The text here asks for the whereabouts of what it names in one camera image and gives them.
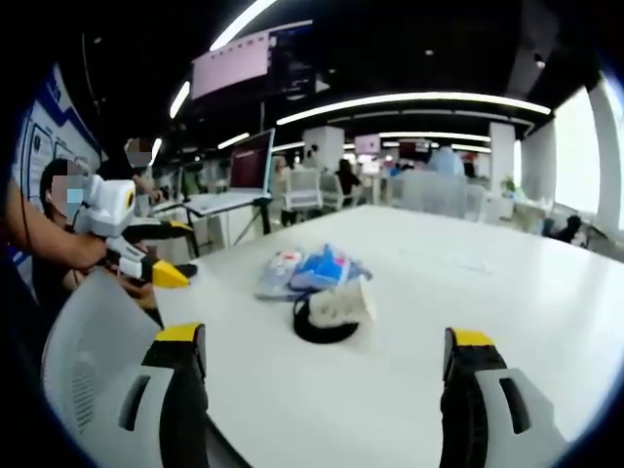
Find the pink hanging screen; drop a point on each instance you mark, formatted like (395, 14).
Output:
(229, 68)

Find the clear plastic packet item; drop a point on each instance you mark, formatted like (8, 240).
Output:
(275, 275)

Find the small black object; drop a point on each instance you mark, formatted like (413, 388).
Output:
(186, 270)

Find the monitor with dark red screen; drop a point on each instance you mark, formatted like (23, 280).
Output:
(251, 163)

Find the person's left hand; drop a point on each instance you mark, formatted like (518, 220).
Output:
(92, 253)

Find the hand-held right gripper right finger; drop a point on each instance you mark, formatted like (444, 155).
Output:
(492, 390)

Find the frosted glass partition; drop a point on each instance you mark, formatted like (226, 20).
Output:
(434, 195)

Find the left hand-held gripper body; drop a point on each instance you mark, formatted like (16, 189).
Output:
(109, 205)

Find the long ceiling light strip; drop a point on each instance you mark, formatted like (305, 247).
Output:
(414, 103)

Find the dark hanging screen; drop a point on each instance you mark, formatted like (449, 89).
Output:
(292, 61)

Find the blue plastic packet item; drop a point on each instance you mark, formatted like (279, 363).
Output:
(326, 268)

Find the white tilted desk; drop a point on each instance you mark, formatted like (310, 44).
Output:
(219, 201)

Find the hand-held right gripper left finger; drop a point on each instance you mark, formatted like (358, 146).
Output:
(161, 390)

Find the blue and white wall poster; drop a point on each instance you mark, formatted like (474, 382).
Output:
(49, 131)

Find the white mesh office chair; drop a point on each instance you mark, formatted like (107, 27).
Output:
(92, 351)

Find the white table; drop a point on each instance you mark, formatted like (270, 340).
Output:
(439, 302)

